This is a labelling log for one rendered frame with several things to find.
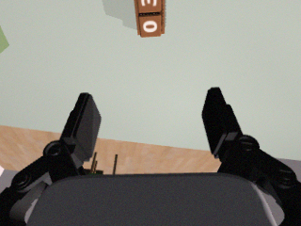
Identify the brown wooden number cube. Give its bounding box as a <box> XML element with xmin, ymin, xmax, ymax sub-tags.
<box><xmin>138</xmin><ymin>12</ymin><xmax>161</xmax><ymax>38</ymax></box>
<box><xmin>137</xmin><ymin>0</ymin><xmax>161</xmax><ymax>13</ymax></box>

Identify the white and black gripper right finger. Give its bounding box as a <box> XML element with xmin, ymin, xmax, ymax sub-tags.
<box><xmin>201</xmin><ymin>87</ymin><xmax>301</xmax><ymax>226</ymax></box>

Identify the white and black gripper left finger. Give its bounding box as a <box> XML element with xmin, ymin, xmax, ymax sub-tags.
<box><xmin>0</xmin><ymin>92</ymin><xmax>102</xmax><ymax>226</ymax></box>

